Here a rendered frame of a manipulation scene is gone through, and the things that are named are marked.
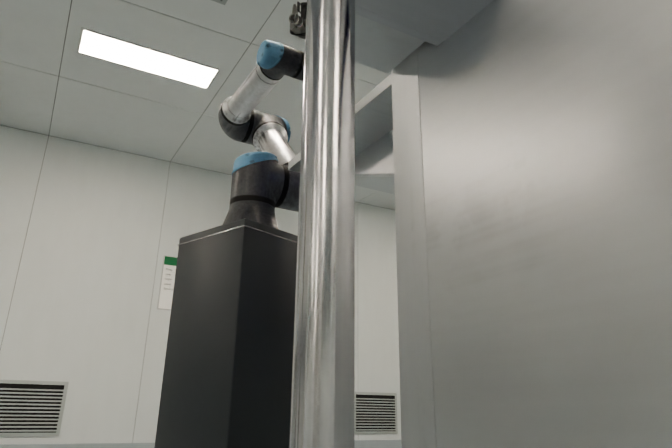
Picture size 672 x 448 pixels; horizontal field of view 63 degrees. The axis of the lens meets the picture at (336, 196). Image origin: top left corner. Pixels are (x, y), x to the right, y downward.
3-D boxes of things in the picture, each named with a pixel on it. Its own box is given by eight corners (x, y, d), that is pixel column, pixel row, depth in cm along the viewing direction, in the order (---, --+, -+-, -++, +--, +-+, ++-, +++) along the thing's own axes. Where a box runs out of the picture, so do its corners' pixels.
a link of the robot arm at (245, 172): (222, 205, 145) (226, 158, 150) (269, 214, 152) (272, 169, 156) (239, 191, 136) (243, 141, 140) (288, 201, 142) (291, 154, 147)
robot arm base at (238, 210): (207, 238, 139) (210, 201, 142) (252, 251, 150) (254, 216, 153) (247, 226, 130) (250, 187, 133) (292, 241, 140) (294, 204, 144)
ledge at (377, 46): (449, 20, 71) (448, 8, 72) (364, -16, 66) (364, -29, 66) (388, 74, 83) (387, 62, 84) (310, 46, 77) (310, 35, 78)
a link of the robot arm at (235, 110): (207, 108, 184) (268, 25, 145) (238, 116, 190) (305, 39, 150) (203, 139, 180) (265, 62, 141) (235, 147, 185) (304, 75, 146)
